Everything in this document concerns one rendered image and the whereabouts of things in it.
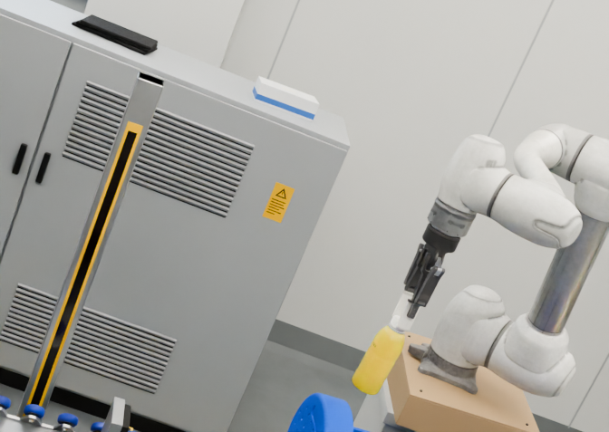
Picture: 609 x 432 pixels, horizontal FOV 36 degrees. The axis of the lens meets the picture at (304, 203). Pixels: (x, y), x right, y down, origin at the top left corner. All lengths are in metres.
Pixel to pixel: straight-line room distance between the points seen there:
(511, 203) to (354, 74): 2.90
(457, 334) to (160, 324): 1.43
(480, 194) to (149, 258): 1.98
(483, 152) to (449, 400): 0.97
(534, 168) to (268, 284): 1.73
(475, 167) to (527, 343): 0.84
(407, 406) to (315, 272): 2.44
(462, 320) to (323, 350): 2.53
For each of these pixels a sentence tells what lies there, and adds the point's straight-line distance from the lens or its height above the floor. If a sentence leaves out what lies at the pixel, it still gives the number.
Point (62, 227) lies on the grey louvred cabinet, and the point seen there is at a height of 0.75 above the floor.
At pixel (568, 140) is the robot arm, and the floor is 1.90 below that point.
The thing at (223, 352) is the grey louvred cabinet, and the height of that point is 0.48.
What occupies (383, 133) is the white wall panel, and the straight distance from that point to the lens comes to 4.78.
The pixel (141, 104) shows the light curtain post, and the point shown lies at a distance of 2.08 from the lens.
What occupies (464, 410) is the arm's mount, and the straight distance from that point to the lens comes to 2.66.
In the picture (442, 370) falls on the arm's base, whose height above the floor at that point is 1.13.
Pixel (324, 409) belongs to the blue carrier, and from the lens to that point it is 2.04.
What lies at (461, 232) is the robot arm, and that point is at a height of 1.69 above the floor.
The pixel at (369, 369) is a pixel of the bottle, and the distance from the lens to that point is 2.06.
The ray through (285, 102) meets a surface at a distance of 3.59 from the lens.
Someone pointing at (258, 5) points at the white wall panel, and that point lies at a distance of 4.65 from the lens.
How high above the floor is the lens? 2.15
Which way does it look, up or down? 16 degrees down
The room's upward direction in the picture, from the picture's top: 23 degrees clockwise
